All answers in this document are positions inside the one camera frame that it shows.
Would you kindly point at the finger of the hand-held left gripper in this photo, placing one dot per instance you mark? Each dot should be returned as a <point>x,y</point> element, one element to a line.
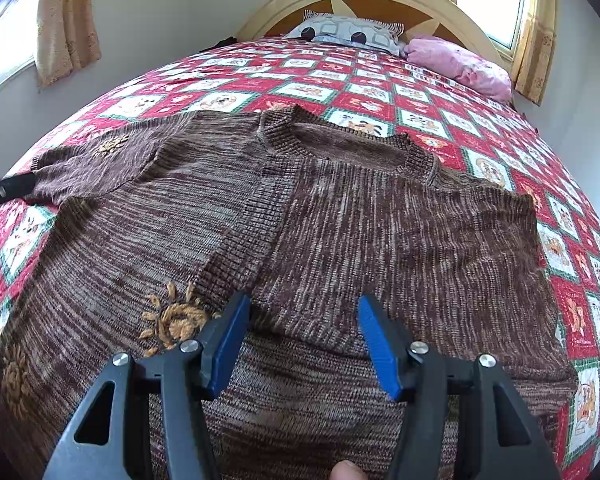
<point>5,190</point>

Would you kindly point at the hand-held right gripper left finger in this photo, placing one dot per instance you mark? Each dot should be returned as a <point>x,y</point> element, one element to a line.
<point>227,345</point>

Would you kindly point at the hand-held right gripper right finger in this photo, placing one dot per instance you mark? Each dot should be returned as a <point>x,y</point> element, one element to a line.
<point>380,350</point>

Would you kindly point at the brown knit sweater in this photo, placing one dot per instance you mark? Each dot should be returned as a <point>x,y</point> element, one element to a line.
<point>330,210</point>

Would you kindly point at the person's right hand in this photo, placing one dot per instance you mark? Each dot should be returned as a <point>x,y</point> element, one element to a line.
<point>348,471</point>

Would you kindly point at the bright window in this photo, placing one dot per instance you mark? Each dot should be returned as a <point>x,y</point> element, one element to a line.
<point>490,0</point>
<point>5,45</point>

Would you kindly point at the small black object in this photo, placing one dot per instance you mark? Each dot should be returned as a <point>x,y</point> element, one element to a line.
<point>222,44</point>

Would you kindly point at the red white printed blanket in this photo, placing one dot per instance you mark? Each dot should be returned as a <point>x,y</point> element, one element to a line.
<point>370,85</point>

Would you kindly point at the pink pillow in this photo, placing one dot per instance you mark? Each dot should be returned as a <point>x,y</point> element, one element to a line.
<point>460,62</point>

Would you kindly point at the grey patterned pillow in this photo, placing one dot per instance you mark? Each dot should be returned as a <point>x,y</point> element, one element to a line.
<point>340,27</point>

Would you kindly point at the cream wooden headboard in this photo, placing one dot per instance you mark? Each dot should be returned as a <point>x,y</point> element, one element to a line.
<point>280,15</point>

